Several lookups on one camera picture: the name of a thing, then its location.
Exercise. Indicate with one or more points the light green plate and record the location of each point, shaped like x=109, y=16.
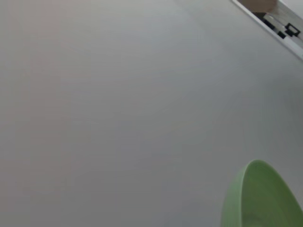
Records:
x=260, y=201

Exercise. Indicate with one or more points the white frame rail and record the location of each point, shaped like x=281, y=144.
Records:
x=272, y=30

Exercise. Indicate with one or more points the black bracket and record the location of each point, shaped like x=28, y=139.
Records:
x=292, y=30

